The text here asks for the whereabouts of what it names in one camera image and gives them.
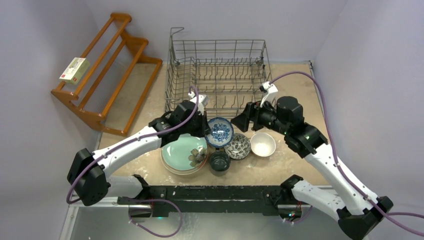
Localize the blue white pattern bowl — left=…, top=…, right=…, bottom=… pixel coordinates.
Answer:
left=205, top=117, right=235, bottom=148

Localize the brown floral pattern bowl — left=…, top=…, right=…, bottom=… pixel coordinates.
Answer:
left=224, top=133, right=251, bottom=161

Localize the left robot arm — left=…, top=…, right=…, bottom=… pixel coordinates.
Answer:
left=66, top=94, right=211, bottom=206

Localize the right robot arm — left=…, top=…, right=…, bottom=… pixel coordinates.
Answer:
left=230, top=96, right=394, bottom=240

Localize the wooden shelf rack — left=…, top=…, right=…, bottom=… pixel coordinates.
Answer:
left=50, top=12, right=163, bottom=136

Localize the teal floral plate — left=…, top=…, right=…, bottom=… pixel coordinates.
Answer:
left=161, top=134, right=208, bottom=172

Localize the dark green mug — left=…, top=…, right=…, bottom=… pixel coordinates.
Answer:
left=208, top=150, right=231, bottom=177

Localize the small cardboard box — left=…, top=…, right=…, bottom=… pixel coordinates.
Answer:
left=59, top=57, right=90, bottom=85

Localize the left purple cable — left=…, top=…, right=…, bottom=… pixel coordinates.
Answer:
left=66, top=86, right=200, bottom=205

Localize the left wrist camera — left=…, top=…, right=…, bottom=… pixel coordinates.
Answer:
left=188, top=91, right=209, bottom=115

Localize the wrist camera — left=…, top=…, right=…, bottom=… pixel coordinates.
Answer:
left=259, top=81, right=278, bottom=108
left=188, top=91, right=209, bottom=115

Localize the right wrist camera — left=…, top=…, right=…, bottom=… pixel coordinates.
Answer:
left=259, top=81, right=278, bottom=108

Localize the grey wire dish rack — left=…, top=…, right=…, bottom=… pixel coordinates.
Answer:
left=164, top=27, right=272, bottom=120

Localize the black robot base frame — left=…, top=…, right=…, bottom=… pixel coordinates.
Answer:
left=117, top=174, right=303, bottom=217

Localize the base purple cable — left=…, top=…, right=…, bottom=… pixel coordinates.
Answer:
left=128, top=198, right=184, bottom=239

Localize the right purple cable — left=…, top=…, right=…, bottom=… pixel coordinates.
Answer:
left=268, top=71, right=424, bottom=238

